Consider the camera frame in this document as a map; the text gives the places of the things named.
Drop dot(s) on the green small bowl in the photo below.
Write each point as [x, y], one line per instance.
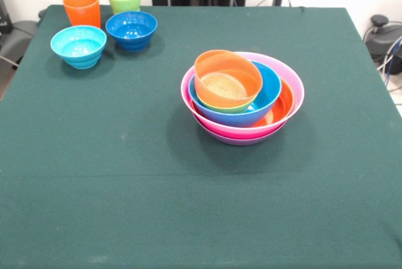
[232, 110]

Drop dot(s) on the dark green tablecloth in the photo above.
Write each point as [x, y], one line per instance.
[63, 218]

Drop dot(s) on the pink large bowl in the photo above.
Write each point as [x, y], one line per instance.
[234, 131]

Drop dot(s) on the light blue small bowl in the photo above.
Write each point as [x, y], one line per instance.
[78, 49]

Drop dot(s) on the blue medium bowl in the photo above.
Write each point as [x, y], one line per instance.
[270, 83]

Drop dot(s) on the dark blue small bowl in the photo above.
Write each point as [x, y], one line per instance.
[130, 30]

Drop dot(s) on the orange plastic cup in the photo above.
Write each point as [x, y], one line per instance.
[82, 9]

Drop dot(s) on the orange small bowl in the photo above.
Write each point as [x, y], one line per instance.
[220, 64]

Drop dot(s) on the black floor stand base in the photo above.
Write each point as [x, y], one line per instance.
[383, 39]
[15, 39]

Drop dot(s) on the orange medium bowl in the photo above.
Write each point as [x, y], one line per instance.
[281, 112]

